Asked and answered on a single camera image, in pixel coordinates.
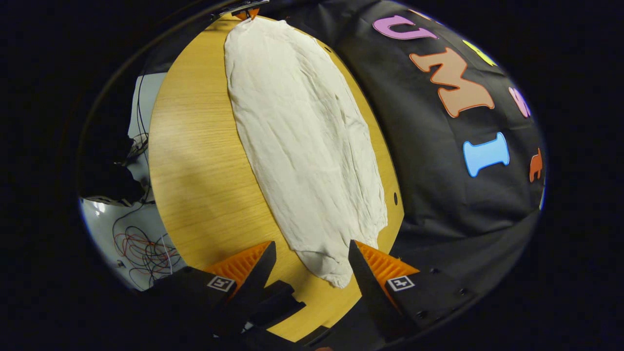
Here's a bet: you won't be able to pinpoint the black backdrop cloth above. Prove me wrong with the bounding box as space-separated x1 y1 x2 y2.
273 0 546 303

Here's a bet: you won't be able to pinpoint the tangle of cables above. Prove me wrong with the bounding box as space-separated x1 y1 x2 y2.
112 73 189 292

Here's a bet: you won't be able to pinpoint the white jeans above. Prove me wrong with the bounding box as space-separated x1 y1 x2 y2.
224 17 389 289

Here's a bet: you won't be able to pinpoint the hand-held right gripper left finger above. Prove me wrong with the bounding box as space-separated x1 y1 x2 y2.
139 241 277 343

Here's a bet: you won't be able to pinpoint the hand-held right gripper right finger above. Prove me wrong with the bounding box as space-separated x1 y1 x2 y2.
348 239 477 343

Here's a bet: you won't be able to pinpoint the dark bulky object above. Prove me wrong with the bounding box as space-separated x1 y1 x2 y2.
78 131 148 207

